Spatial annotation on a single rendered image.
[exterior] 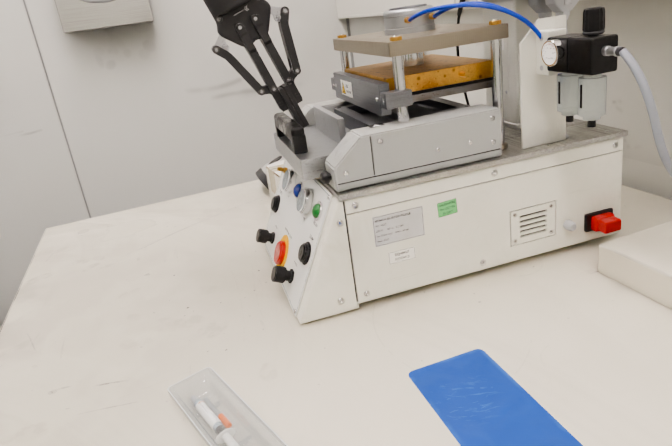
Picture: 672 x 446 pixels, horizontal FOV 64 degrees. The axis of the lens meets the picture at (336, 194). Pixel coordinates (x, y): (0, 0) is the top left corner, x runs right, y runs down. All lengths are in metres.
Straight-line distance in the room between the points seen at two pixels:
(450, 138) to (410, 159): 0.06
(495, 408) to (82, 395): 0.50
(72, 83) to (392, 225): 1.71
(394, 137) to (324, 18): 1.69
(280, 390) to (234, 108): 1.75
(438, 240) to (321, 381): 0.26
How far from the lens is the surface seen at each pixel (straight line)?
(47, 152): 2.33
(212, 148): 2.32
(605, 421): 0.63
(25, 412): 0.81
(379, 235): 0.75
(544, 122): 0.85
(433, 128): 0.75
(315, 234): 0.76
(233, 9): 0.80
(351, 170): 0.72
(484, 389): 0.65
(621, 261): 0.84
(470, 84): 0.84
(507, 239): 0.85
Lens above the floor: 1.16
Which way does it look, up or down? 19 degrees down
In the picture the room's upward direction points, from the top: 8 degrees counter-clockwise
